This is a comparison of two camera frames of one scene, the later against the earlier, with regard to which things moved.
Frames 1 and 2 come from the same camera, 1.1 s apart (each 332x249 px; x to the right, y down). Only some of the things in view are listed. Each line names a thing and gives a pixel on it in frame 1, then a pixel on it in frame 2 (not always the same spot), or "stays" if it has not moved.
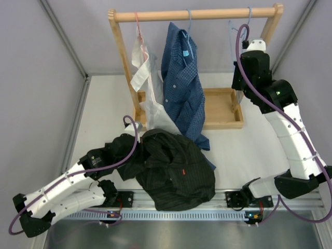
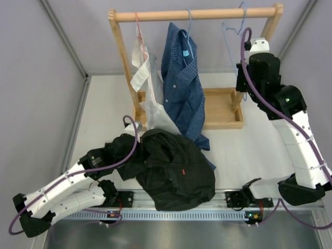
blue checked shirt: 182,88 stays
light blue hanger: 235,35 -> 238,33
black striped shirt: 173,170 stays
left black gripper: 140,157 stays
